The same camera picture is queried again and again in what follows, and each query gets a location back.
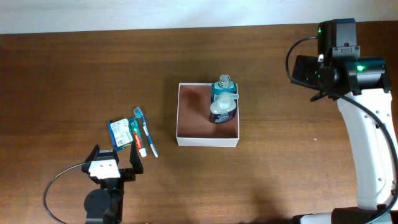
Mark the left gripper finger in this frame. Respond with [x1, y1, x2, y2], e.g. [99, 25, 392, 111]
[85, 144, 100, 163]
[129, 143, 144, 174]

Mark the teal mouthwash bottle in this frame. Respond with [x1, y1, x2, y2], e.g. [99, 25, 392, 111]
[211, 75, 237, 103]

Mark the clear pump soap bottle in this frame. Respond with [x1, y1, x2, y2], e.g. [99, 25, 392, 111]
[209, 92, 239, 124]

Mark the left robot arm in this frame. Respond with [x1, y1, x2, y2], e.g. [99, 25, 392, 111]
[81, 145, 144, 223]

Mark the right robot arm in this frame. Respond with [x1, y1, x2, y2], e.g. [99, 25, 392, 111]
[290, 55, 397, 223]

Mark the blue razor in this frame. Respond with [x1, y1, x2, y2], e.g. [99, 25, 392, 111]
[107, 120, 123, 152]

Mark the green red toothpaste tube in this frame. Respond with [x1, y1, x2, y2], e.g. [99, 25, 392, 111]
[129, 117, 147, 157]

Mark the blue white toothbrush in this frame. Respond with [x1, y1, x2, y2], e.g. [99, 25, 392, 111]
[133, 107, 159, 157]

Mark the pink cardboard box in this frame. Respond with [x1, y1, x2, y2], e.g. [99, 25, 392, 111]
[175, 83, 240, 147]

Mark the left black cable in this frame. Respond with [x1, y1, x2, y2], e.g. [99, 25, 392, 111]
[42, 162, 91, 224]

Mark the black cable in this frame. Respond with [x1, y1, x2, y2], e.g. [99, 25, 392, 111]
[285, 36, 398, 224]
[42, 162, 91, 224]

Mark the right black cable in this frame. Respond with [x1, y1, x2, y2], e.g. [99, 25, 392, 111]
[285, 36, 398, 224]

